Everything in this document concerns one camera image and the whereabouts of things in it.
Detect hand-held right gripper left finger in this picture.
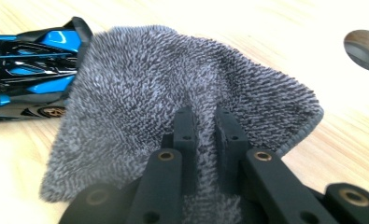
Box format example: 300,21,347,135
161,106,199,196

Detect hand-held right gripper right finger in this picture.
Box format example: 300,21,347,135
215,106,252,194

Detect grey terry towel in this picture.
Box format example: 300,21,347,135
39,24,325,224

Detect blue black toy car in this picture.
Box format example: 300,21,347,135
0,16,93,123

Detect round table cable hole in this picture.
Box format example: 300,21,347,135
343,29,369,74

